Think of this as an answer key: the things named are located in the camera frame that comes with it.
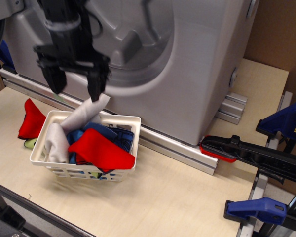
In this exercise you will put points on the white plastic laundry basket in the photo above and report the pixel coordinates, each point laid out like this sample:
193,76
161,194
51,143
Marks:
39,156

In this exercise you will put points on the short aluminium extrusion block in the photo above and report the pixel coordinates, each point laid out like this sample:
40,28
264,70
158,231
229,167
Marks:
232,108

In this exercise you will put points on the long aluminium extrusion rail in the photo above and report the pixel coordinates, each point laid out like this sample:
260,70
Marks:
187,154

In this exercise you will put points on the light green felt garment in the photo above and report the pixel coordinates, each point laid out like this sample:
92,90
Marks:
95,175

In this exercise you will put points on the grey toy washing machine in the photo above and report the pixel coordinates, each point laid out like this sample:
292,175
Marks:
172,61

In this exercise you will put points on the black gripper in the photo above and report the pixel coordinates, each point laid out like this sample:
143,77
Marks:
72,50

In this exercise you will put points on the red felt cloth on table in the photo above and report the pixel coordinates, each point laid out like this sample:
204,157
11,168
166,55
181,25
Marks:
33,121

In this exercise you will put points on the black red bar clamp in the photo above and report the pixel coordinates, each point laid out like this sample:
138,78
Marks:
269,162

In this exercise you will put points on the red felt garment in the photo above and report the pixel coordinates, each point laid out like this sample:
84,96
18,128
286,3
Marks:
94,148

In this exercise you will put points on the green felt piece beside basket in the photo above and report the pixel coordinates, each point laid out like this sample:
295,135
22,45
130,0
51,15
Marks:
30,143

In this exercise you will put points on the brown cardboard board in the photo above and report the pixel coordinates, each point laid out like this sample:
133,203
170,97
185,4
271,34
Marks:
273,38

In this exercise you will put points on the black metal table frame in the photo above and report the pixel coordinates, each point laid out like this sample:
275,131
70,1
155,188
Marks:
19,217

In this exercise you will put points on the blue clamp at left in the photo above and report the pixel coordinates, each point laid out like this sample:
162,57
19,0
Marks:
6,61

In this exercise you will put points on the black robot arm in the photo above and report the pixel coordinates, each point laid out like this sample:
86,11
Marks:
64,10

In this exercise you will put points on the grey felt cloth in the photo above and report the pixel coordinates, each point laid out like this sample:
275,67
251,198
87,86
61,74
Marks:
56,143

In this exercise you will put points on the blue Irwin clamp upper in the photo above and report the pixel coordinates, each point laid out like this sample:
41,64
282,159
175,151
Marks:
283,121

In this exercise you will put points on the blue felt jeans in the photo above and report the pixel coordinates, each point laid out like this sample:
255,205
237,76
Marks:
123,139

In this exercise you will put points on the blue clamp handle lower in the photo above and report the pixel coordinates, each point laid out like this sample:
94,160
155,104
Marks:
264,209

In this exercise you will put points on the light blue felt cloth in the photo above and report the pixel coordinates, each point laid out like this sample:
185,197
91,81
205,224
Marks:
74,136

